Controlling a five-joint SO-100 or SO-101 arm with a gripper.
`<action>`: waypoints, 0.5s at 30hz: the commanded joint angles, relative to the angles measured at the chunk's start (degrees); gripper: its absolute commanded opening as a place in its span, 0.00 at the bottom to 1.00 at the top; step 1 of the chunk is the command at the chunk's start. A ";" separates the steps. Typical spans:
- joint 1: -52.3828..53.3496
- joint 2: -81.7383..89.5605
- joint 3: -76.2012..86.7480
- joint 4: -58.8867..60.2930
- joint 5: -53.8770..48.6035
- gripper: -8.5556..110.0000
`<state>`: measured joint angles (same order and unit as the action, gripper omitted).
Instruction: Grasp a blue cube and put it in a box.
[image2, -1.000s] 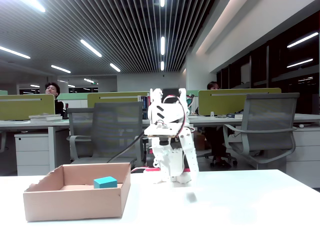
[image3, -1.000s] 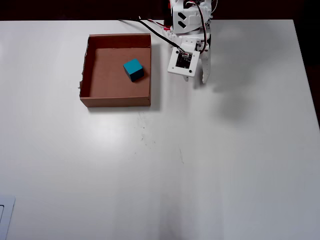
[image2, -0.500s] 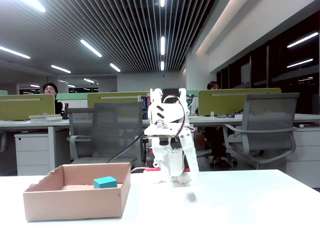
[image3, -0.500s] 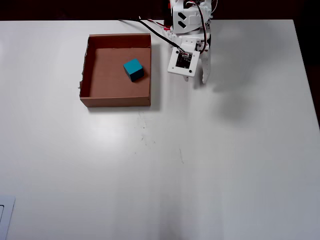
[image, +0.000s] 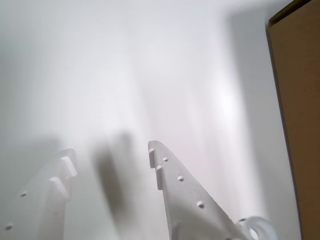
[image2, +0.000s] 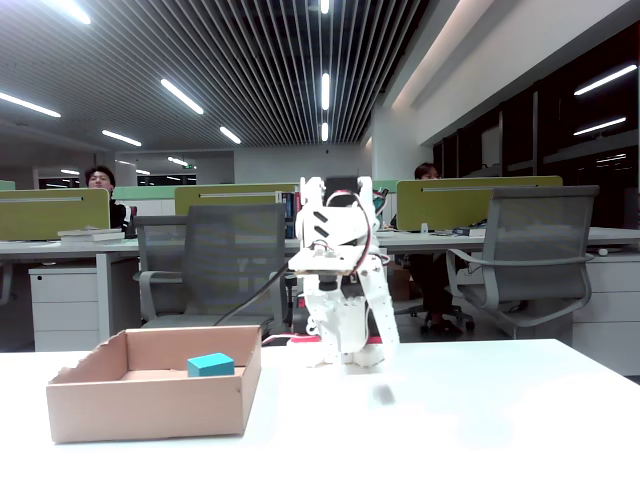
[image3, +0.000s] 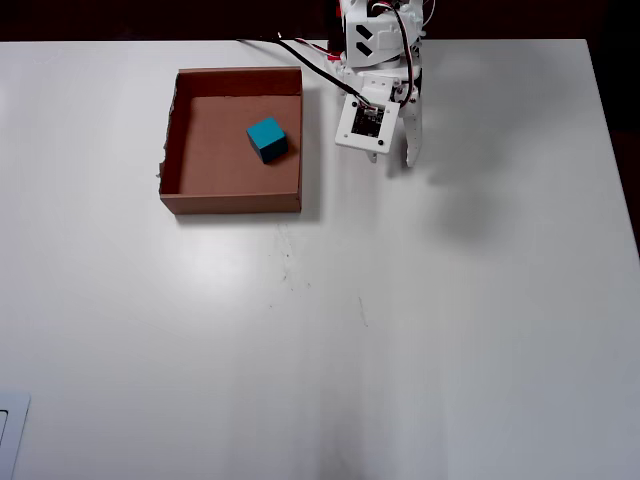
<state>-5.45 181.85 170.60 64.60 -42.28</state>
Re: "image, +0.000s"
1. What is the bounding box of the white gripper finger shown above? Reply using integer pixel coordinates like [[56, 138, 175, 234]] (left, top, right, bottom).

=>
[[0, 148, 79, 240], [147, 140, 251, 240]]

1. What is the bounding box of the brown cardboard box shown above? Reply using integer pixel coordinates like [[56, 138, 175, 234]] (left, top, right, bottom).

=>
[[267, 0, 320, 240]]

